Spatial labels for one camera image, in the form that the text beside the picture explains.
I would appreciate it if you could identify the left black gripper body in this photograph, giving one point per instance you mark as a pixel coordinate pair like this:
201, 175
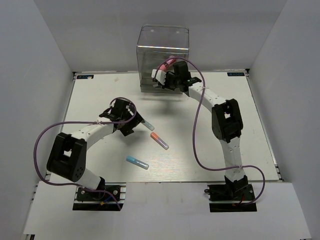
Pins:
127, 126

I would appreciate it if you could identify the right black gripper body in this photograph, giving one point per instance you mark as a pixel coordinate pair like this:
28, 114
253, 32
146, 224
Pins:
172, 81

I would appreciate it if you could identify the pink cap refill tube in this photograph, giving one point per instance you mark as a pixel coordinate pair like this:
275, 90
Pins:
165, 66

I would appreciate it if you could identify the clear acrylic drawer organizer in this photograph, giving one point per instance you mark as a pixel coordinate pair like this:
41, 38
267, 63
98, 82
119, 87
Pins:
157, 43

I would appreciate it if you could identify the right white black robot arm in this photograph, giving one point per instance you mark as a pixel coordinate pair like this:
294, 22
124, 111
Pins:
226, 119

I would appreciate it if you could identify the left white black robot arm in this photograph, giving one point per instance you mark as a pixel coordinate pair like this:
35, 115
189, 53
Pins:
68, 155

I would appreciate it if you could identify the green cap highlighter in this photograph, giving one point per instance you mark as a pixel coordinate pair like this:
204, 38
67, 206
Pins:
148, 125

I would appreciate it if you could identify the orange cap highlighter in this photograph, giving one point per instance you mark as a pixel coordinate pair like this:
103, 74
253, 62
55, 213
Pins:
161, 142

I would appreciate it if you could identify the blue cap highlighter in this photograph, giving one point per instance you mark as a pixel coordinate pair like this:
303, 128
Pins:
137, 162

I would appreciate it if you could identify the right blue table label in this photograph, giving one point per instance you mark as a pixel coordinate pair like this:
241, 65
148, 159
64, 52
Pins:
235, 74

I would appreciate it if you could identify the blue table label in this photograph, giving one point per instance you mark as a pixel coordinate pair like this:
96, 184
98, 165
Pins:
235, 74
85, 77

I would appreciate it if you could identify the left blue table label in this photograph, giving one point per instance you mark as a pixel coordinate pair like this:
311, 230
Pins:
85, 77

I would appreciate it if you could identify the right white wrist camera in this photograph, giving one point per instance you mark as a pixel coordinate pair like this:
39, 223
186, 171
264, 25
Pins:
158, 76

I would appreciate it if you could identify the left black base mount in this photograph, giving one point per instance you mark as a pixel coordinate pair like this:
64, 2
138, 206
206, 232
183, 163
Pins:
98, 201

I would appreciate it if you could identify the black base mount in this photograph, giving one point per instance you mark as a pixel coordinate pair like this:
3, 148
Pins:
231, 197
98, 201

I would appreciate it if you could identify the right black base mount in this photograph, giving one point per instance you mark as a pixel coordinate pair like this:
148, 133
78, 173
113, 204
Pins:
231, 197

